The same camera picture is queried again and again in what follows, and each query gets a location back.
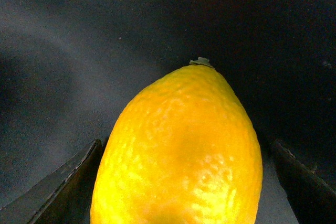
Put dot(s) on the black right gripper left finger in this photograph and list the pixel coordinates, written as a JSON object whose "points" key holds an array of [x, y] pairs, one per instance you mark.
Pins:
{"points": [[64, 196]]}

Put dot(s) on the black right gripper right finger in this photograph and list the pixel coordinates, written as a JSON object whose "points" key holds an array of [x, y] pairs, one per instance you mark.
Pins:
{"points": [[310, 197]]}

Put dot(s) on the yellow lemon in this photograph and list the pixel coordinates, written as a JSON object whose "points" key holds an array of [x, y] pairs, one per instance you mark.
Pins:
{"points": [[182, 151]]}

